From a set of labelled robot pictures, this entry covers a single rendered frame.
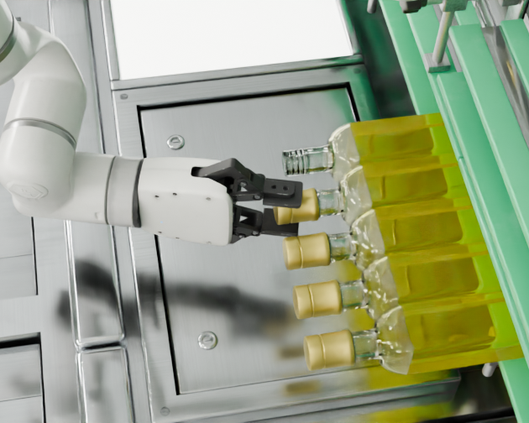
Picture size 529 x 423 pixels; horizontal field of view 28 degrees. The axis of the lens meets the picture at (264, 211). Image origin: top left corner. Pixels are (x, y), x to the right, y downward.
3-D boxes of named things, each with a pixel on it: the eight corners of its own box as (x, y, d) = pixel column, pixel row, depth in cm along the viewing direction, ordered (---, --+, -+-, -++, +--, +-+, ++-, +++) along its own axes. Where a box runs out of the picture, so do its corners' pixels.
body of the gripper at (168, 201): (128, 247, 115) (230, 258, 114) (120, 193, 106) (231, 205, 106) (139, 190, 119) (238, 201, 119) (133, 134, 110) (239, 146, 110)
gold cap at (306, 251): (322, 242, 112) (280, 248, 111) (324, 225, 109) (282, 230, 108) (328, 272, 110) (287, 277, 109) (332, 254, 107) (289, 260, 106)
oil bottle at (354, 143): (499, 133, 123) (319, 154, 120) (510, 101, 118) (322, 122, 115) (514, 171, 119) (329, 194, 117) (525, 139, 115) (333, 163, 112)
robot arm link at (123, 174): (111, 245, 115) (136, 248, 115) (103, 198, 107) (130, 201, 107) (123, 190, 119) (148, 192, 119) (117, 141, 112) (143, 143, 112)
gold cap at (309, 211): (311, 200, 115) (271, 205, 114) (313, 180, 112) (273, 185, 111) (317, 227, 113) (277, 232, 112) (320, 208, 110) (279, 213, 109)
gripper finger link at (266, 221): (235, 243, 116) (295, 250, 116) (235, 227, 113) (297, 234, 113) (238, 220, 118) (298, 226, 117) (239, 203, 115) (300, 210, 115)
